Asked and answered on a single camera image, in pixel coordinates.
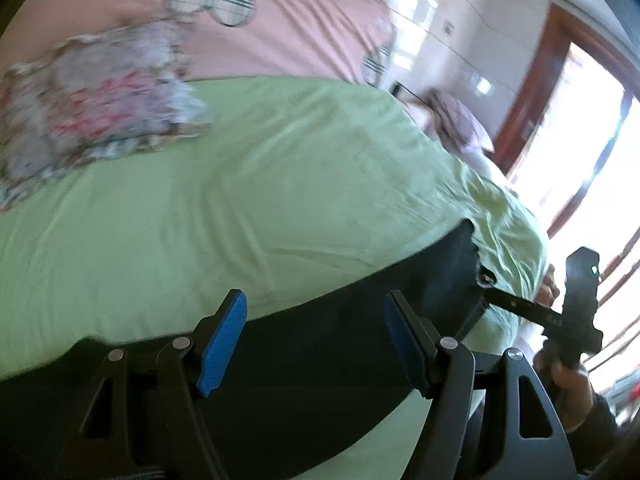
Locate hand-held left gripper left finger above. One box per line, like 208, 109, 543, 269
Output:
60, 289, 249, 480

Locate pink quilt with heart print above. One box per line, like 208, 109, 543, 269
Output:
0, 0, 398, 88

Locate lilac pillow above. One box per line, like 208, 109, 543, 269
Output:
429, 89, 497, 155

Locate black pants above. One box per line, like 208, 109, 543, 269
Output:
0, 219, 489, 480

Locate person's right hand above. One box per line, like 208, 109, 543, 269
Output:
532, 347, 594, 432

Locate thin black cable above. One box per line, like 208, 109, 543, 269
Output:
392, 81, 433, 106

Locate brown wooden door frame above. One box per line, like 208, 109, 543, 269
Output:
492, 2, 640, 241

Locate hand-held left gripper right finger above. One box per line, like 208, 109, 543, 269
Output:
383, 290, 577, 480

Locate light green bed sheet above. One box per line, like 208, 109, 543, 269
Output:
0, 75, 550, 480

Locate floral patterned cloth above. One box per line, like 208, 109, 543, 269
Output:
0, 19, 213, 213

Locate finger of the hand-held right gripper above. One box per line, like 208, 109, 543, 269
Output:
476, 270, 564, 329

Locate person's right forearm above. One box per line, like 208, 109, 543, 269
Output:
552, 394, 622, 472

